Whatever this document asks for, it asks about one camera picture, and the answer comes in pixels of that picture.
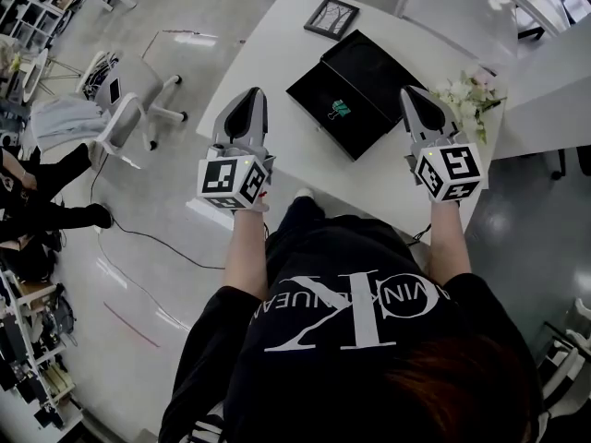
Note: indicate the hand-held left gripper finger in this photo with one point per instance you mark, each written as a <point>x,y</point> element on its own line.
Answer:
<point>262,132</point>
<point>221,127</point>

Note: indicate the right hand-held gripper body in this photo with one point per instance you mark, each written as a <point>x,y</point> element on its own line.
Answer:
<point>457,166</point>

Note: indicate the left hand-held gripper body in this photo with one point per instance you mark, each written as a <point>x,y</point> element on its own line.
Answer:
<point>221,178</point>

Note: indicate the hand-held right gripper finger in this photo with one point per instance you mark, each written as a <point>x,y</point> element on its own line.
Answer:
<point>445,123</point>
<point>408,127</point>

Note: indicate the black box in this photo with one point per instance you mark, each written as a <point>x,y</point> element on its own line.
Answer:
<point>369,76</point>

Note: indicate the green binder clip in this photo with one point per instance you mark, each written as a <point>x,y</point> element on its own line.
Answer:
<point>341,108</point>

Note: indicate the person's left forearm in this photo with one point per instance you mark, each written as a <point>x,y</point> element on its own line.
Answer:
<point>244,256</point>

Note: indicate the person's right forearm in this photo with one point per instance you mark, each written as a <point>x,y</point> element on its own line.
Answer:
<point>448,243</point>

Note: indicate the white office chair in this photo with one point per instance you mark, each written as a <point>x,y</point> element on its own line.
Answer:
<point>134,90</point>

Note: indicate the person's left hand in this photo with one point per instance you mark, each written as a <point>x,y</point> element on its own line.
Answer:
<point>254,207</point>

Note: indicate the white flower bouquet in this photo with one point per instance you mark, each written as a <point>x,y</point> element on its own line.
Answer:
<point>466,99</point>

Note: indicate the person's left white shoe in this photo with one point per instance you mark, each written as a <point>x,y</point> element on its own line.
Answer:
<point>305,193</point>

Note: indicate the person's black trousers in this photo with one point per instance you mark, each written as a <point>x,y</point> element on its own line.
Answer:
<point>323,219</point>

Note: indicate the black smartphone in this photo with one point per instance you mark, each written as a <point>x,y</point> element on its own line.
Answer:
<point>115,90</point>

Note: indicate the white jacket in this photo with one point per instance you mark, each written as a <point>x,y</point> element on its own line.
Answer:
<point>69,123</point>

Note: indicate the red floor tape strip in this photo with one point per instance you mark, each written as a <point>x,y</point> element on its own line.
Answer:
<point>131,324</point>

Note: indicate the black backpack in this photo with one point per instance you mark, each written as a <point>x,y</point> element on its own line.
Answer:
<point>27,259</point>

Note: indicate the white cubby shelf unit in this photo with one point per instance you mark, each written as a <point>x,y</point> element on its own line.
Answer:
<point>32,16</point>

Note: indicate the person's black printed shirt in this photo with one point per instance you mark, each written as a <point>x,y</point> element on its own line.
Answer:
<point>323,376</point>

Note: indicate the black cart with white equipment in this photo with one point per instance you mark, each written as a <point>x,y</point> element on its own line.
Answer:
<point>561,372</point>

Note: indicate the white cluttered equipment rack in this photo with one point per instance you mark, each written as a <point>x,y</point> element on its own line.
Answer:
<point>18,321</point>

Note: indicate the black picture frame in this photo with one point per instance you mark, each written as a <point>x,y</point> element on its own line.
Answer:
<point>331,19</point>

